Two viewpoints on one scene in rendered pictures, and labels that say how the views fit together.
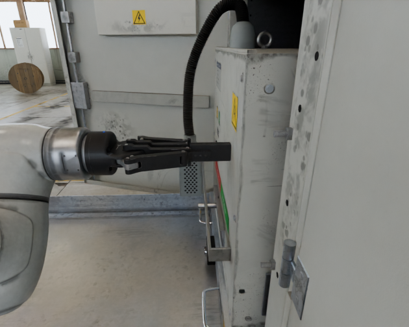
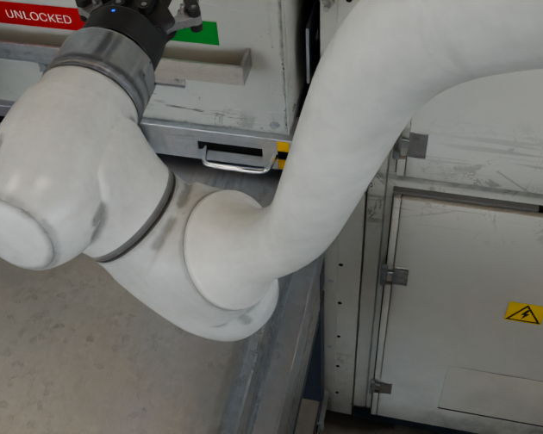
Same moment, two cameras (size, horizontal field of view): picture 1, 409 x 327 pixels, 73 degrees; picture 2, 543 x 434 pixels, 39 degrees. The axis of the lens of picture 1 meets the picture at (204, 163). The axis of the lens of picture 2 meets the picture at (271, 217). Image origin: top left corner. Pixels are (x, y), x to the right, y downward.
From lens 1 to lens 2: 0.75 m
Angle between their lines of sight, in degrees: 61
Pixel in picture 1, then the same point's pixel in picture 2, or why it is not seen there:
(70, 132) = (109, 41)
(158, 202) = not seen: outside the picture
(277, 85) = not seen: outside the picture
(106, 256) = (18, 325)
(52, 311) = (128, 399)
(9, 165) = (136, 142)
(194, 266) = not seen: hidden behind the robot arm
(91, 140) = (133, 28)
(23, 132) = (86, 92)
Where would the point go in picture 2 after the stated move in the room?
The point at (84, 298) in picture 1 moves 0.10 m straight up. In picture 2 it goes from (120, 351) to (102, 306)
